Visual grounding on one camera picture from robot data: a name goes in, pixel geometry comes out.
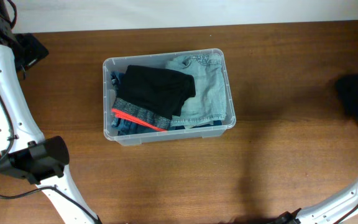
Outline blue denim jeans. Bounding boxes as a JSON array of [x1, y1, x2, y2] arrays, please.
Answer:
[[109, 70, 167, 136]]

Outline black shorts red waistband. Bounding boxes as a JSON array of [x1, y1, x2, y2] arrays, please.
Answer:
[[110, 65, 196, 129]]

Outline dark teal shirt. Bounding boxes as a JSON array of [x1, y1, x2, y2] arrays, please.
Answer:
[[168, 120, 222, 131]]

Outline light grey jeans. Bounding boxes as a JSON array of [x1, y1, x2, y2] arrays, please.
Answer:
[[165, 54, 227, 127]]

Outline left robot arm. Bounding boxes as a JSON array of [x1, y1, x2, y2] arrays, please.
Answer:
[[0, 0, 101, 223]]

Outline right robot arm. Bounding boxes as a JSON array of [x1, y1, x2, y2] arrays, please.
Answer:
[[273, 178, 358, 224]]

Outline clear plastic storage bin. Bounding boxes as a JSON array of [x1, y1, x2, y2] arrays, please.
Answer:
[[103, 48, 236, 146]]

